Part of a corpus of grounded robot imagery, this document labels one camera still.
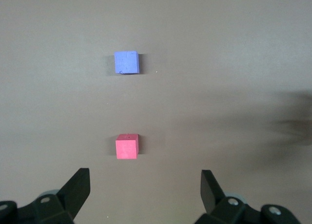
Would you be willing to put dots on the purple foam block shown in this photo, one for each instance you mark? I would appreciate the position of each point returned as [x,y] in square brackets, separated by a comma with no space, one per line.
[126,63]

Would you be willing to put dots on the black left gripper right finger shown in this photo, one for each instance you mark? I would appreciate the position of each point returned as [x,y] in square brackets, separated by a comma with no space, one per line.
[212,194]

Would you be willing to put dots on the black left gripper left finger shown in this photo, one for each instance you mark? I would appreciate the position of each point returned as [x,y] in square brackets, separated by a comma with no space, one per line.
[73,194]

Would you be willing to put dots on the brown table mat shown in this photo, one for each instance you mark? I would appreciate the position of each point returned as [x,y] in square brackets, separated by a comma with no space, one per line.
[219,50]

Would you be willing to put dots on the red foam block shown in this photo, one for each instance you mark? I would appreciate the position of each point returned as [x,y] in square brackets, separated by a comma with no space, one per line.
[126,149]

